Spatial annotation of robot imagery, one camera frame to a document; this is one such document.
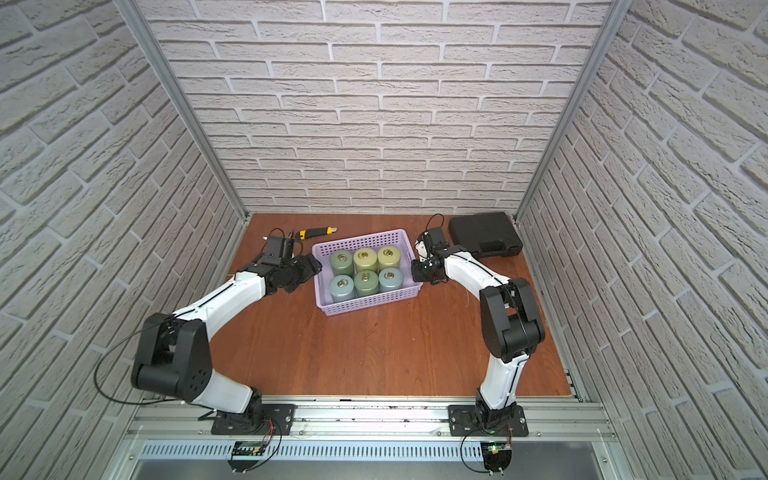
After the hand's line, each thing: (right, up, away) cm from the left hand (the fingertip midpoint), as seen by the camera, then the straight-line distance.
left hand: (318, 264), depth 91 cm
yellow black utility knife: (-11, +10, +21) cm, 26 cm away
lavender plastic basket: (+24, +9, +16) cm, 30 cm away
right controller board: (+49, -45, -20) cm, 69 cm away
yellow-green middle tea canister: (+14, +2, +4) cm, 15 cm away
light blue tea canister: (+22, -5, +1) cm, 23 cm away
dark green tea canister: (+6, 0, +4) cm, 8 cm away
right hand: (+33, -3, +5) cm, 34 cm away
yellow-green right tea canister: (+22, +2, +7) cm, 23 cm away
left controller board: (-13, -46, -19) cm, 51 cm away
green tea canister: (+15, -6, -1) cm, 16 cm away
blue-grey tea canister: (+7, -7, -1) cm, 10 cm away
